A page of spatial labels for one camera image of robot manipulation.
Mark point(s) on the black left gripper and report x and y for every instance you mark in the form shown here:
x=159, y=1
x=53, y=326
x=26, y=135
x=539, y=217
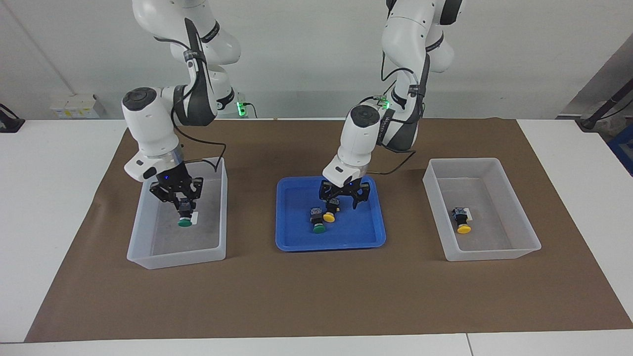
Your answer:
x=346, y=189

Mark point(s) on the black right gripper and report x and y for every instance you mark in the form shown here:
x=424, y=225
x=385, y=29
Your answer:
x=173, y=182

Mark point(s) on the yellow push button switch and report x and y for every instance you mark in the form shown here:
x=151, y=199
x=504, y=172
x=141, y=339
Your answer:
x=329, y=216
x=464, y=229

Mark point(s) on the green push button switch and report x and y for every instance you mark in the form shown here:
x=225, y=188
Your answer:
x=185, y=223
x=319, y=228

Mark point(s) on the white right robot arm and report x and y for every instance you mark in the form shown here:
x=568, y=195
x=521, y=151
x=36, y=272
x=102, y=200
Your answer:
x=148, y=128

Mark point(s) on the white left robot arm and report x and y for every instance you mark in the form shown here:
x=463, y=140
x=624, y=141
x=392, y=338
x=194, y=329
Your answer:
x=361, y=138

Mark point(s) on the blue plastic tray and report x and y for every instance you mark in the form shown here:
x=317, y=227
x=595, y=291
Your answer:
x=356, y=232

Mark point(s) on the translucent white plastic box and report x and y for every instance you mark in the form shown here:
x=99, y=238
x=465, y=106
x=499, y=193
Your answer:
x=163, y=257
x=494, y=252

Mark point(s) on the brown table mat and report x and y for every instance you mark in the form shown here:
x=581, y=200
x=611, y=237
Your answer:
x=316, y=296

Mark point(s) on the white power strip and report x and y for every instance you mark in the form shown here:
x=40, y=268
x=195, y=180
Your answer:
x=74, y=106

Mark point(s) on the black flat stand foot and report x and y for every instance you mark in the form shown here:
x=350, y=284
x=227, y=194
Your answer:
x=7, y=123

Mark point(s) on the black pole stand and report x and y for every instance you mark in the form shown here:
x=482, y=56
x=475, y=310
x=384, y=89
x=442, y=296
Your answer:
x=601, y=111

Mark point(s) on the blue crate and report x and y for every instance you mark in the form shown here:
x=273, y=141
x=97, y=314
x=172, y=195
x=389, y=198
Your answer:
x=624, y=148

